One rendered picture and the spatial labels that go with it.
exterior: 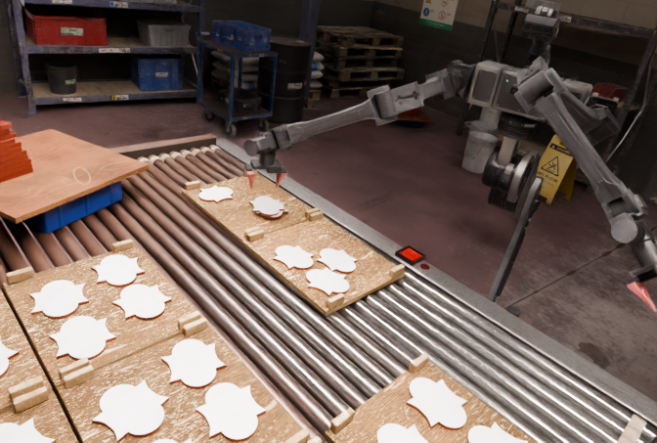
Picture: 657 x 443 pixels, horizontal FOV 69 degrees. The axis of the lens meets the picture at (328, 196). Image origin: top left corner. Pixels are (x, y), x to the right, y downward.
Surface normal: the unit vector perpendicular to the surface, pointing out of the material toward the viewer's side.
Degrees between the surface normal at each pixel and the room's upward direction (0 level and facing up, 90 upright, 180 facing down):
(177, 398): 0
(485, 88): 90
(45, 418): 0
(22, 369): 0
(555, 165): 75
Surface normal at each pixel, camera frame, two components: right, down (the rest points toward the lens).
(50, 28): 0.61, 0.44
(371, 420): 0.14, -0.89
